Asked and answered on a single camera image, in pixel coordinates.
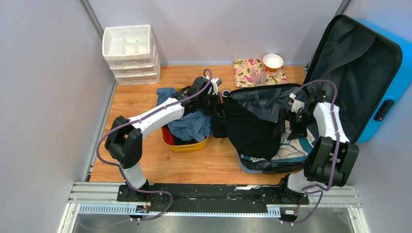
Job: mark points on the teal white cartoon towel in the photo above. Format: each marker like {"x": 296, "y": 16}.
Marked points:
{"x": 293, "y": 148}

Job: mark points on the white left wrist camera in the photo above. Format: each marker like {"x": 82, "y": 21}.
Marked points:
{"x": 214, "y": 89}

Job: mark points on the blue grey shirt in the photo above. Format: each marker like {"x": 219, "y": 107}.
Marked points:
{"x": 194, "y": 126}

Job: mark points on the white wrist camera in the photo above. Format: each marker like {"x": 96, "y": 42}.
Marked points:
{"x": 296, "y": 105}
{"x": 214, "y": 89}

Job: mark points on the black garment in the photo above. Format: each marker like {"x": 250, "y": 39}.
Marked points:
{"x": 235, "y": 121}
{"x": 178, "y": 142}

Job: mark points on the floral pattern tray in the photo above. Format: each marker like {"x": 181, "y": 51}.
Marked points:
{"x": 242, "y": 73}

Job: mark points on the white plastic drawer unit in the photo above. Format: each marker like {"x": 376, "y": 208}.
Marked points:
{"x": 131, "y": 54}

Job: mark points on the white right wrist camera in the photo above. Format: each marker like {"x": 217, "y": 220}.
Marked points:
{"x": 296, "y": 105}

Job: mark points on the clear glass on tray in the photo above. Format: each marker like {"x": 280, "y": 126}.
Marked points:
{"x": 258, "y": 77}

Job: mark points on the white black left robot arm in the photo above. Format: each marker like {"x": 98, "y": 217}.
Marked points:
{"x": 124, "y": 141}

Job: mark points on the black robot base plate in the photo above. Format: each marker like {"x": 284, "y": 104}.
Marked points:
{"x": 211, "y": 198}

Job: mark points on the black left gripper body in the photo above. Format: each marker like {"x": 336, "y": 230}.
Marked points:
{"x": 211, "y": 104}

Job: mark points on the red cloth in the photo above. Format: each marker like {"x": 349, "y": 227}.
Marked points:
{"x": 167, "y": 136}

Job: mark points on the yellow plastic basket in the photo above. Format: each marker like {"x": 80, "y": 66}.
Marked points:
{"x": 184, "y": 148}

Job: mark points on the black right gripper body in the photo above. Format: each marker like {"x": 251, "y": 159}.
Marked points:
{"x": 299, "y": 121}

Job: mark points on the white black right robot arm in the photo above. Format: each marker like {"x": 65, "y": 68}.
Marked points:
{"x": 332, "y": 157}

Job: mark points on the blue fish print suitcase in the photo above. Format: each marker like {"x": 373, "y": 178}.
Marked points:
{"x": 366, "y": 66}

